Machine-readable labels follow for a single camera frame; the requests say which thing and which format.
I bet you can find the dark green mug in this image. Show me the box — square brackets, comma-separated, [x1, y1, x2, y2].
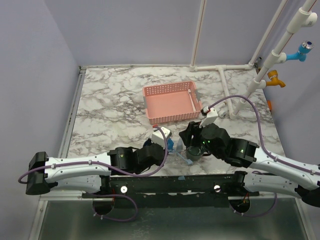
[185, 146, 211, 162]

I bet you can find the dark blue mug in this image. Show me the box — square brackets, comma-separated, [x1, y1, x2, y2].
[143, 139, 152, 147]

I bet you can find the blue toothpaste tube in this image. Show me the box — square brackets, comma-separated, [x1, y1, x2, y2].
[167, 138, 174, 153]

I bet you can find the grey toothbrush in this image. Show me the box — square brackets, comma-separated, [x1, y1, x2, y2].
[169, 149, 193, 166]

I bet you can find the pink plastic basket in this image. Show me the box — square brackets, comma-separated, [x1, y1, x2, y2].
[142, 81, 203, 125]

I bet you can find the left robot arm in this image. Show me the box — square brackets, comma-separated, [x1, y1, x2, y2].
[18, 143, 168, 198]

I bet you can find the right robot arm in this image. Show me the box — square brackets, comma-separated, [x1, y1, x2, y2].
[179, 121, 320, 207]

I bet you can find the yellow faucet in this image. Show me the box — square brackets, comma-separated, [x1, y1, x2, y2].
[266, 70, 286, 88]

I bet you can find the blue faucet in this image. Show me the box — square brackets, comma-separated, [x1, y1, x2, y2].
[286, 40, 314, 62]

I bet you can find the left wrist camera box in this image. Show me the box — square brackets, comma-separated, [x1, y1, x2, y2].
[150, 127, 172, 149]

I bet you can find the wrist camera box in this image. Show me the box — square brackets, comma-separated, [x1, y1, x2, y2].
[199, 106, 219, 128]
[150, 127, 172, 149]

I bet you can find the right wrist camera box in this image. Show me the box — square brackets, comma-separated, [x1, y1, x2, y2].
[199, 106, 219, 128]

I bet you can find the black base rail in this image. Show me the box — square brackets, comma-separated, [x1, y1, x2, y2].
[82, 171, 259, 208]

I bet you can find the white pvc pipe frame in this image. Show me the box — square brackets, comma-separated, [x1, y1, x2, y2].
[189, 0, 319, 120]

